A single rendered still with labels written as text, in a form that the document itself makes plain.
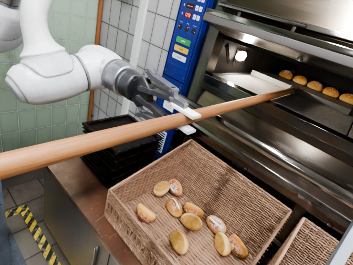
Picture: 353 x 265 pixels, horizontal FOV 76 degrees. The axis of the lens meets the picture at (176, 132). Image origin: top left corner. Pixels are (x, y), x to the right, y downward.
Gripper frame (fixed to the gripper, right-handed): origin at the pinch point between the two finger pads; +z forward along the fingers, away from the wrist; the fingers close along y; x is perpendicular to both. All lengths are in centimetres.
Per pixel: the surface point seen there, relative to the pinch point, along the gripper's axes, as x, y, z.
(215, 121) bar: -15.5, 3.7, 0.5
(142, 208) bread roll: -15, 55, -16
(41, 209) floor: -5, 120, -90
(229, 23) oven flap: -38.4, -20.7, -18.8
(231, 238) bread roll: -37, 56, 18
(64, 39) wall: -31, 15, -121
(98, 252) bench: 1, 73, -19
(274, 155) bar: -15.5, 3.4, 18.6
